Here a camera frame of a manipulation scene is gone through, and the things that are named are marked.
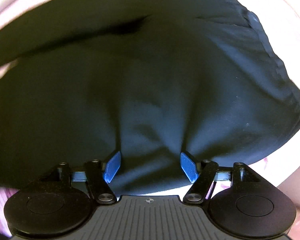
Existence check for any black garment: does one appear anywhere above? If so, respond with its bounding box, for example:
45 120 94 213
0 0 300 194

